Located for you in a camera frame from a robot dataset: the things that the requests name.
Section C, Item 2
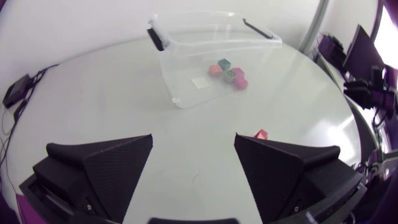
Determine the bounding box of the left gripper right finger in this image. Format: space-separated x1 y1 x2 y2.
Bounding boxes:
234 133 363 224

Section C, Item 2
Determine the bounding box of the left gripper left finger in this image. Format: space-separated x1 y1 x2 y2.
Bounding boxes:
32 134 154 223

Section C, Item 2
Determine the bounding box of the clear plastic container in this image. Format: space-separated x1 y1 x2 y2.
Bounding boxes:
146 11 283 109

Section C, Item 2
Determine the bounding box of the red toy brick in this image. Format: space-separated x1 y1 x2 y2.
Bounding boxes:
254 129 269 141

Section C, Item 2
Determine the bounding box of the light green toy brick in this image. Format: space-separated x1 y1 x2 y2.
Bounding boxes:
223 68 238 83

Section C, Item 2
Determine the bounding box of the black power brick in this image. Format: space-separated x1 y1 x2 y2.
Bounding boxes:
2 73 32 109

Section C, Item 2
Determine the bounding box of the orange toy brick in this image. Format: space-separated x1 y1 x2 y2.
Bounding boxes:
208 64 223 78

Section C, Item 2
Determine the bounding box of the dark green toy brick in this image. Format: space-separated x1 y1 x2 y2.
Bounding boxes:
217 58 232 71

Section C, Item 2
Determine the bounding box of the dark screen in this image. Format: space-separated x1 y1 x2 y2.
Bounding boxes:
343 24 387 75

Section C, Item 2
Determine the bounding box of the black cable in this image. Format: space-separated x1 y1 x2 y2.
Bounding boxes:
0 93 29 175

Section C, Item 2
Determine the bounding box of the blue cable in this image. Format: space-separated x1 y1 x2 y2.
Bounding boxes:
30 63 60 82

